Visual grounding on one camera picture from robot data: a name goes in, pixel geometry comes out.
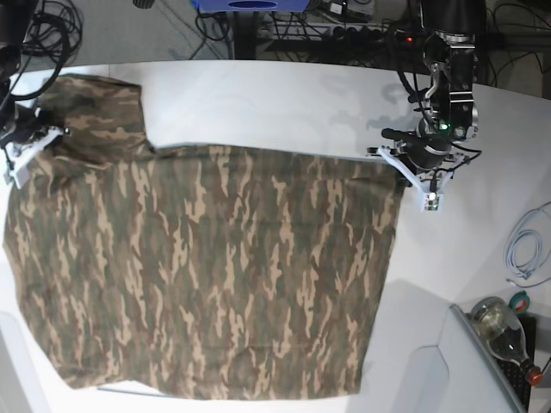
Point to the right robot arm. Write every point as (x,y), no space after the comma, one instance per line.
(17,18)

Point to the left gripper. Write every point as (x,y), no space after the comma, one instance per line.
(428,154)

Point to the camouflage t-shirt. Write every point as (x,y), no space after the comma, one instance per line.
(205,272)

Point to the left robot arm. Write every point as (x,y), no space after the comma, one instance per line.
(446,32)

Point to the green tape roll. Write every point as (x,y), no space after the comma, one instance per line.
(520,302)

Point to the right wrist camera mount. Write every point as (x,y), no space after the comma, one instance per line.
(18,155)

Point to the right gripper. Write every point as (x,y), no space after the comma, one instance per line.
(25,125)

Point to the clear plastic bottle red cap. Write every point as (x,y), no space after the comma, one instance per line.
(502,332)

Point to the black power strip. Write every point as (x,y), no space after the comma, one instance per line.
(365,34)

